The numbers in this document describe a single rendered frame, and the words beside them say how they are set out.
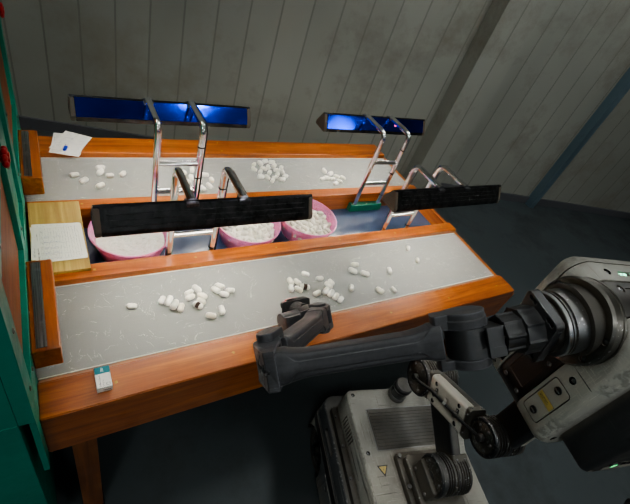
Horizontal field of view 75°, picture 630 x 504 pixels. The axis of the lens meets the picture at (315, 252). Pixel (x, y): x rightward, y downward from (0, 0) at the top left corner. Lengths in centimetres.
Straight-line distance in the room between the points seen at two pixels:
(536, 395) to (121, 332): 106
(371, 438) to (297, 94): 252
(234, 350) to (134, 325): 30
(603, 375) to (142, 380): 102
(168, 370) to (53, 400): 26
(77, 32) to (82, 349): 235
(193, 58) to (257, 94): 50
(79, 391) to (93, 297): 32
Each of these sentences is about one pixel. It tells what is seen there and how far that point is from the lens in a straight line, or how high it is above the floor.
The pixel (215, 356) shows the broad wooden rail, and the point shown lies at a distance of 126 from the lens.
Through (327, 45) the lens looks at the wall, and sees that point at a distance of 327.
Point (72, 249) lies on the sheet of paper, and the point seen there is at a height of 78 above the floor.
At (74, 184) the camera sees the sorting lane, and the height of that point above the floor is 74.
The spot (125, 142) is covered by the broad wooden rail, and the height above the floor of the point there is 77.
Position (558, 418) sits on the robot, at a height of 122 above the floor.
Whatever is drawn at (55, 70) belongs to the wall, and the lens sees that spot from 340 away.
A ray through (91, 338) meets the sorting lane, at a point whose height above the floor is 74.
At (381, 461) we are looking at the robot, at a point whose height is 47.
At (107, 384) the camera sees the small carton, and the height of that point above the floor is 78.
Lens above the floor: 182
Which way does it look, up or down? 40 degrees down
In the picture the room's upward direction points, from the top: 22 degrees clockwise
